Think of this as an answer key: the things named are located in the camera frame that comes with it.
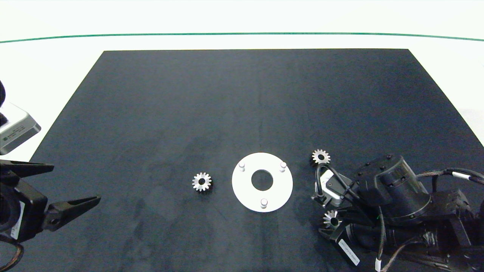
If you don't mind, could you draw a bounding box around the small steel planetary gear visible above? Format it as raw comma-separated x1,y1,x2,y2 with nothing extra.
322,210,343,230
310,149,331,166
192,172,213,192

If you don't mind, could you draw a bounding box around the round white pinned plate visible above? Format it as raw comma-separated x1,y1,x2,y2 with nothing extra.
231,152,293,213

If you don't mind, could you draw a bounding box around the dark rectangular table mat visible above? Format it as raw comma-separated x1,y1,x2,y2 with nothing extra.
8,48,484,272

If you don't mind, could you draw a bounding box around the green tape line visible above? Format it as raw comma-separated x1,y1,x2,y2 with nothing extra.
0,32,484,44

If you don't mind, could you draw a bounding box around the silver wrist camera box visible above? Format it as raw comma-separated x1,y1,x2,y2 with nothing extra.
311,169,354,207
0,101,42,156

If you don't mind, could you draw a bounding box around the thin tagged gripper cable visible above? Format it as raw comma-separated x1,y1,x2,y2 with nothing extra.
374,206,387,272

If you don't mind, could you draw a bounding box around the braided arm cable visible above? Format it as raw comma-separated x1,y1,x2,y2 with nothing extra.
0,232,25,272

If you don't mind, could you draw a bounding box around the black camera cable loop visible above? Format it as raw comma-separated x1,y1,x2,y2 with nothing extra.
315,163,360,201
0,80,7,127

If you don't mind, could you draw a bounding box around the black tagged arm cable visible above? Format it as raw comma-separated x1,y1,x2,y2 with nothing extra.
416,168,484,186

